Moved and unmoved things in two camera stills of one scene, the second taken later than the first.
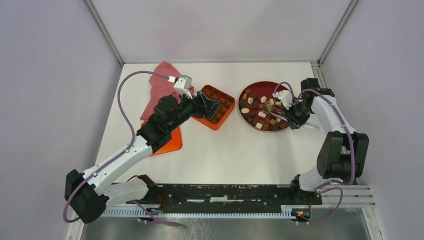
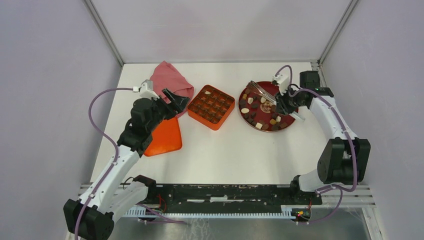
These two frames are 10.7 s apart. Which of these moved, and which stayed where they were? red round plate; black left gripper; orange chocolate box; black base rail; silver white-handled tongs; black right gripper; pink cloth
Moved: silver white-handled tongs; black left gripper; black right gripper
Stayed: red round plate; orange chocolate box; black base rail; pink cloth
